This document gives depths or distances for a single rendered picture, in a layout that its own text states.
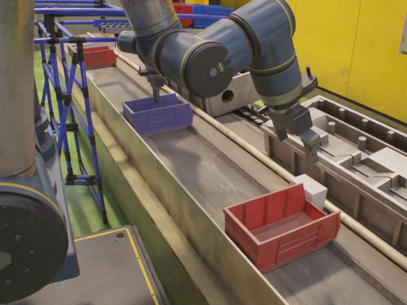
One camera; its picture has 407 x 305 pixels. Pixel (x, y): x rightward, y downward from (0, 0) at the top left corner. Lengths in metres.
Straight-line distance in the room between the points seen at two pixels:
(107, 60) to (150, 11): 2.58
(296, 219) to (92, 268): 0.94
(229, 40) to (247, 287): 0.73
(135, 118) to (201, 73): 1.22
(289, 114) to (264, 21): 0.23
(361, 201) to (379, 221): 0.09
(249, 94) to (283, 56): 1.46
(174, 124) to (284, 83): 1.23
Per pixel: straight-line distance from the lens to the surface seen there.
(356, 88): 4.32
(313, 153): 0.91
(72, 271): 0.94
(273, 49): 0.76
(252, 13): 0.74
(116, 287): 1.67
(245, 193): 1.47
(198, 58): 0.66
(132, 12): 0.80
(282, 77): 0.79
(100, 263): 1.78
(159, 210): 1.65
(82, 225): 2.60
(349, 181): 1.32
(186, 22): 2.33
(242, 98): 2.20
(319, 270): 1.20
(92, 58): 3.31
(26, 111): 0.55
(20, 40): 0.52
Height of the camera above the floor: 1.58
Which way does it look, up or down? 29 degrees down
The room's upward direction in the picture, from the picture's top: straight up
